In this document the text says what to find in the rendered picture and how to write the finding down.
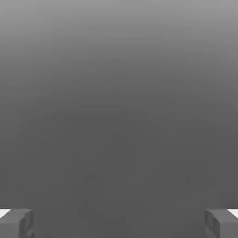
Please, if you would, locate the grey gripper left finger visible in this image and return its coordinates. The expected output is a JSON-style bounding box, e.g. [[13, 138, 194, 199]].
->
[[0, 208, 35, 238]]

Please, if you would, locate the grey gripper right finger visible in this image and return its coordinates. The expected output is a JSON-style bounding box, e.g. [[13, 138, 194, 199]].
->
[[204, 208, 238, 238]]

